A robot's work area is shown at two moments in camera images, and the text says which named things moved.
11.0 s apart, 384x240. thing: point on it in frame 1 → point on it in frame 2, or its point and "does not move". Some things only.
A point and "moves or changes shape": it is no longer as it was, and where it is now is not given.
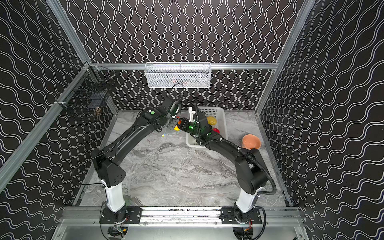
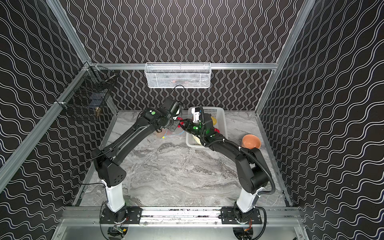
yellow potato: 211,120 does not move
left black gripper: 172,120 does not move
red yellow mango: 176,127 moves or changes shape
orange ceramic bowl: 250,141 does not move
